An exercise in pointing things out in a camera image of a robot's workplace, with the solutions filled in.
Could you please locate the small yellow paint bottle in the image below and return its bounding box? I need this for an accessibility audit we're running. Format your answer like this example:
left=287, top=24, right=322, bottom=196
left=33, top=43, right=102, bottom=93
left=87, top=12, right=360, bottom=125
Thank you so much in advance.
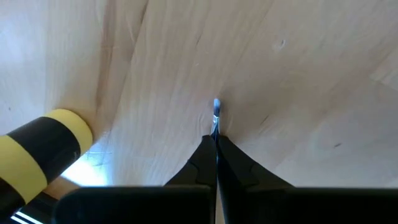
left=0, top=108, right=94, bottom=218

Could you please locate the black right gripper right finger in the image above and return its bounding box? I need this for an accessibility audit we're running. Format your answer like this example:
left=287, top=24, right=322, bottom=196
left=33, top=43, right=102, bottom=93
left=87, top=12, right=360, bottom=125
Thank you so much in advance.
left=216, top=135, right=398, bottom=224

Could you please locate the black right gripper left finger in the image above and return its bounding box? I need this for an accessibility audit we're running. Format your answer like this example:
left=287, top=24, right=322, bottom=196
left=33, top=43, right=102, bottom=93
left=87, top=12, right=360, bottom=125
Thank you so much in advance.
left=52, top=134, right=218, bottom=224

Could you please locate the thin black paintbrush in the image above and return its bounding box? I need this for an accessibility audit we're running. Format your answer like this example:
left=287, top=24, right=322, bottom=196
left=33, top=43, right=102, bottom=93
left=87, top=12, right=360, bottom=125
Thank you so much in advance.
left=211, top=98, right=223, bottom=141

